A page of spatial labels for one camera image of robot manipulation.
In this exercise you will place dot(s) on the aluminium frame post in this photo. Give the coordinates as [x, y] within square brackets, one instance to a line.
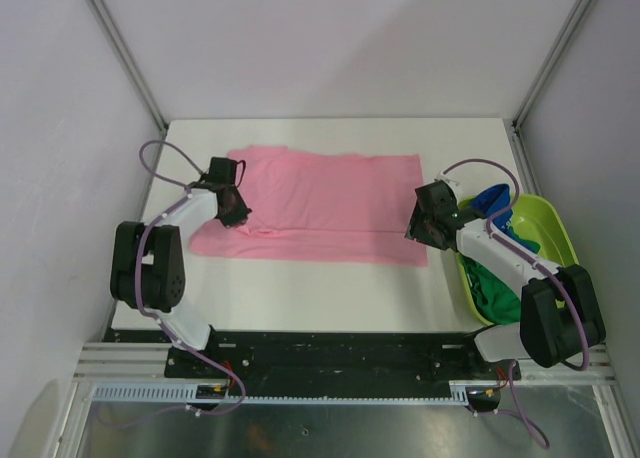
[116, 40]
[567, 34]

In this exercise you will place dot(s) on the blue t shirt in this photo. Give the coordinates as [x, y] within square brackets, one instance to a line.
[494, 199]

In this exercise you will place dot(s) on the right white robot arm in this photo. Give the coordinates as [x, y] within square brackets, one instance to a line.
[559, 311]

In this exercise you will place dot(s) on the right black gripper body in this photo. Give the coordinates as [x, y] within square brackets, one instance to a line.
[419, 228]

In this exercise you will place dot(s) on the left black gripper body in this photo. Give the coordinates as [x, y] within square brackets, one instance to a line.
[238, 212]

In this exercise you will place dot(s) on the grey slotted cable duct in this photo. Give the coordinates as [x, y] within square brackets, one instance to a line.
[448, 393]

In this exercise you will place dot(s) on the lime green plastic basin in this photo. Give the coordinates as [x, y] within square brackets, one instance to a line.
[535, 219]

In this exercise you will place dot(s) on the right aluminium frame post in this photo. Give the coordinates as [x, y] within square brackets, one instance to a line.
[567, 34]

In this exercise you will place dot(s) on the left aluminium frame post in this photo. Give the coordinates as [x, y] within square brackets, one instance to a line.
[116, 40]

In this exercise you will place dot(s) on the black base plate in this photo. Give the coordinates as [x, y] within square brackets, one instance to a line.
[334, 361]

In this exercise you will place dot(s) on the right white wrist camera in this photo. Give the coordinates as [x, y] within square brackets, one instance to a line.
[452, 183]

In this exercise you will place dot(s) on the green t shirt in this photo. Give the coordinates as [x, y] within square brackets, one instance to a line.
[491, 298]

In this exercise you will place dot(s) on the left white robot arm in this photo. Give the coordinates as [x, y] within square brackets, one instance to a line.
[148, 270]

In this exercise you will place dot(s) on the pink t shirt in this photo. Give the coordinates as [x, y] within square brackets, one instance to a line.
[320, 208]

